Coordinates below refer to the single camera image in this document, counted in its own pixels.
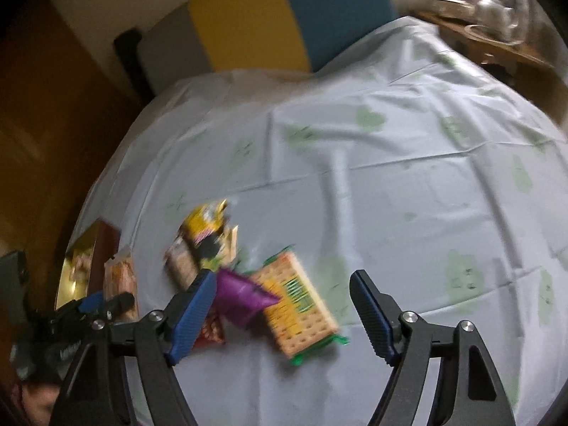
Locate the green-edged cracker packet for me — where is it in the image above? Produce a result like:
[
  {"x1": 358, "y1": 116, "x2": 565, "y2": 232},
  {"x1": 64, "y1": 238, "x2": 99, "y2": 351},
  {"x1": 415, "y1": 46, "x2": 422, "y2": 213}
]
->
[{"x1": 248, "y1": 245, "x2": 349, "y2": 367}]

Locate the grey yellow blue headboard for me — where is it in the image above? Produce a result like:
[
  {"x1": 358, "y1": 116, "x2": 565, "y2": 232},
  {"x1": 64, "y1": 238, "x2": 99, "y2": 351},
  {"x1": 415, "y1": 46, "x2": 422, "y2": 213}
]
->
[{"x1": 135, "y1": 0, "x2": 400, "y2": 94}]

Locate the round glass tray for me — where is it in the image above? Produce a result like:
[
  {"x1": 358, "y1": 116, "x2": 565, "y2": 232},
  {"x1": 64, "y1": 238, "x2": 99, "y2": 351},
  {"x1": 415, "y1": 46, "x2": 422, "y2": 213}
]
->
[{"x1": 464, "y1": 22, "x2": 524, "y2": 47}]

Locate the gold cardboard box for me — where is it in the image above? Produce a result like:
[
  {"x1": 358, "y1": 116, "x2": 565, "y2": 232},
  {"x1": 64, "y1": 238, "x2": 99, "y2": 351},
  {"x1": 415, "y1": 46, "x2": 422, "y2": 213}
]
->
[{"x1": 53, "y1": 218, "x2": 122, "y2": 311}]

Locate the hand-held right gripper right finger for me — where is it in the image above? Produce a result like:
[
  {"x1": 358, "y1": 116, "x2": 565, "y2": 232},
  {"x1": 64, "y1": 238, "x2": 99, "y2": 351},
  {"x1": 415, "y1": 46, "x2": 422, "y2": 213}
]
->
[{"x1": 349, "y1": 269, "x2": 518, "y2": 426}]

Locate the wooden wardrobe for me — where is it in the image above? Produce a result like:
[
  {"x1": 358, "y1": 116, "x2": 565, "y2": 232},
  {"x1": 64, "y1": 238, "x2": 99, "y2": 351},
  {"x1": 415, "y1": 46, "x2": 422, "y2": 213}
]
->
[{"x1": 0, "y1": 0, "x2": 143, "y2": 253}]

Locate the purple snack packet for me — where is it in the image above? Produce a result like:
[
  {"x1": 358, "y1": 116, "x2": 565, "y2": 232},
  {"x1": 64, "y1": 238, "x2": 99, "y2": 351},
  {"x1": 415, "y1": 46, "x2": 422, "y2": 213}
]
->
[{"x1": 215, "y1": 267, "x2": 282, "y2": 330}]

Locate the clear grain bar packet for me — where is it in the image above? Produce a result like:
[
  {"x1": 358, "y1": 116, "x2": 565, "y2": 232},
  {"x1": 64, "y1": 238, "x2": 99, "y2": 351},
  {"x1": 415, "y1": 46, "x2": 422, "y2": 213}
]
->
[{"x1": 164, "y1": 235, "x2": 200, "y2": 291}]

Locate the red patterned snack packet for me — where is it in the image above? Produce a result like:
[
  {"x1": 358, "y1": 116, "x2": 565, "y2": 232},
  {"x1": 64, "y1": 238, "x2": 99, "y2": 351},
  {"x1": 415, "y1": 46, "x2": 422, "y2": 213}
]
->
[{"x1": 193, "y1": 311, "x2": 226, "y2": 349}]

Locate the yellow snack packet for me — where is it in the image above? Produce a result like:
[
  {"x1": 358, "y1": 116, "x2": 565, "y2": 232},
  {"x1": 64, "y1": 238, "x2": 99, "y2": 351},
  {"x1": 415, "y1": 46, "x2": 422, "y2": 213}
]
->
[{"x1": 180, "y1": 199, "x2": 229, "y2": 242}]

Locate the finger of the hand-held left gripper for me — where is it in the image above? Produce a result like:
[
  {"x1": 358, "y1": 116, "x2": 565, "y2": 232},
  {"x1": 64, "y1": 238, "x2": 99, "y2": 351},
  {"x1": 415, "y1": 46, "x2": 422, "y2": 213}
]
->
[
  {"x1": 91, "y1": 292, "x2": 136, "y2": 322},
  {"x1": 73, "y1": 290, "x2": 107, "y2": 318}
]

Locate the wooden nightstand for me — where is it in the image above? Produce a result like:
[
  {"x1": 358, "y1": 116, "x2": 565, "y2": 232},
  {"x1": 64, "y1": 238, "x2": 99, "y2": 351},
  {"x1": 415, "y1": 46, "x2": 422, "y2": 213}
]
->
[{"x1": 410, "y1": 6, "x2": 560, "y2": 94}]

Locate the clear rice cracker packet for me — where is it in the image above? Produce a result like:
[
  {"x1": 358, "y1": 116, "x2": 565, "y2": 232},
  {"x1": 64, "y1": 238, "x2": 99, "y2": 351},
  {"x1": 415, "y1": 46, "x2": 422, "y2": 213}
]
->
[{"x1": 103, "y1": 252, "x2": 139, "y2": 324}]

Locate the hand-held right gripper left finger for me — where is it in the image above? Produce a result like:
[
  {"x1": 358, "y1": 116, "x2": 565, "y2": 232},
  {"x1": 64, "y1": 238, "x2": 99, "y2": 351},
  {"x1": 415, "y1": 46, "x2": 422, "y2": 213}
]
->
[{"x1": 49, "y1": 268, "x2": 218, "y2": 426}]

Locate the white teapot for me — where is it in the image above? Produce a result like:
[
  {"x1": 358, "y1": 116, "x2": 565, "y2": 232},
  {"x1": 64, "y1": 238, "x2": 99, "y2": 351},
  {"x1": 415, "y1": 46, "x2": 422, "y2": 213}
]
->
[{"x1": 475, "y1": 0, "x2": 515, "y2": 38}]

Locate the small dark green packet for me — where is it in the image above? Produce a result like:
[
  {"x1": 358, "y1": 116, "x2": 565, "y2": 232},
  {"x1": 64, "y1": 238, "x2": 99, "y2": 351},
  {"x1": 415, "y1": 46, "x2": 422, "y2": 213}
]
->
[{"x1": 193, "y1": 231, "x2": 227, "y2": 271}]

